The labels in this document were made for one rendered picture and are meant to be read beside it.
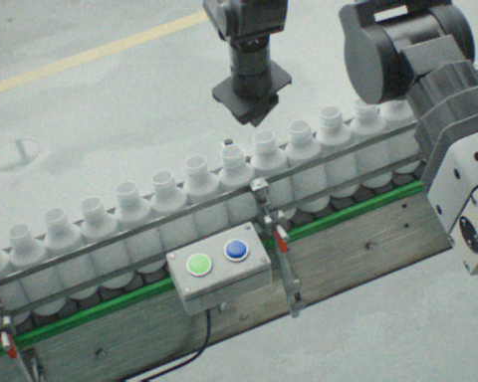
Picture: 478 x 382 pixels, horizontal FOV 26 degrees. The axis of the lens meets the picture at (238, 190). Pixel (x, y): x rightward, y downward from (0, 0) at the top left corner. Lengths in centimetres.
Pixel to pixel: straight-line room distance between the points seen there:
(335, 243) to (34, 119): 252
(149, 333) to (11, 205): 203
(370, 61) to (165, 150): 279
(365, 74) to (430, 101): 8
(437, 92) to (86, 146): 301
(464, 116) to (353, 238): 88
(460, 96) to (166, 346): 97
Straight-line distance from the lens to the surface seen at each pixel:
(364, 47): 97
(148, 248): 166
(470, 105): 91
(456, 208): 91
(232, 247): 152
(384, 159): 173
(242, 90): 142
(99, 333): 170
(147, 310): 170
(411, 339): 286
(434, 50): 95
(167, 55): 429
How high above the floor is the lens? 211
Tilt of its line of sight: 38 degrees down
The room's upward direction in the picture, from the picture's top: 14 degrees counter-clockwise
